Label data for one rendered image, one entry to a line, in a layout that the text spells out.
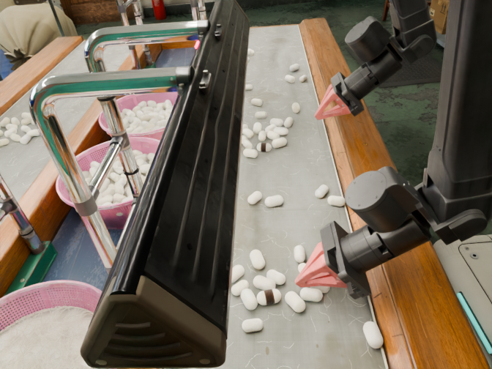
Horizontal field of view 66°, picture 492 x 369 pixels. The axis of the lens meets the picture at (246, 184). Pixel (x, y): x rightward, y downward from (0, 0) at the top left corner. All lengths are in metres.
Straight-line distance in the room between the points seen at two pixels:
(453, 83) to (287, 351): 0.39
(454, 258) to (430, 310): 0.77
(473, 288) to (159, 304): 1.18
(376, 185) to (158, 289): 0.34
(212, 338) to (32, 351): 0.50
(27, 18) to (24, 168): 2.74
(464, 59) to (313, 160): 0.53
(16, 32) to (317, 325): 3.44
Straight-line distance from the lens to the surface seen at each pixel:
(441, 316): 0.61
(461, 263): 1.37
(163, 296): 0.19
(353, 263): 0.55
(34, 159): 1.11
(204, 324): 0.21
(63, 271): 0.85
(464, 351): 0.59
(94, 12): 5.53
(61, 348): 0.66
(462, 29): 0.41
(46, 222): 0.91
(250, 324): 0.58
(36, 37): 3.67
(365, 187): 0.49
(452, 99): 0.44
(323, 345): 0.58
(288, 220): 0.73
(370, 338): 0.57
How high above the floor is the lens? 1.25
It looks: 39 degrees down
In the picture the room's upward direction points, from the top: 6 degrees counter-clockwise
